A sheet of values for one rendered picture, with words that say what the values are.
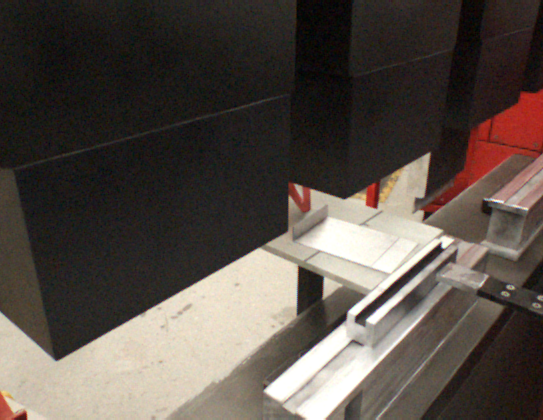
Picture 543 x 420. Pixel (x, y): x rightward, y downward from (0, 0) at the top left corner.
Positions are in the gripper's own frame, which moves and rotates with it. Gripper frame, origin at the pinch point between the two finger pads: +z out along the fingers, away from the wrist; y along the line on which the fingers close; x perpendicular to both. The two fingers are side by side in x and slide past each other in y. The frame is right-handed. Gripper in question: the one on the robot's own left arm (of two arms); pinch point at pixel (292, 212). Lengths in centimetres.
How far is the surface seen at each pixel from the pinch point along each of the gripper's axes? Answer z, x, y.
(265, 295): 44, 126, 91
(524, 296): 15.5, -25.0, 1.1
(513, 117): 6, 2, 87
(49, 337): -4, -28, -43
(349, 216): 3.7, -4.0, 5.9
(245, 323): 47, 120, 71
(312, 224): 2.2, -2.9, -0.3
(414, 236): 8.4, -12.0, 6.5
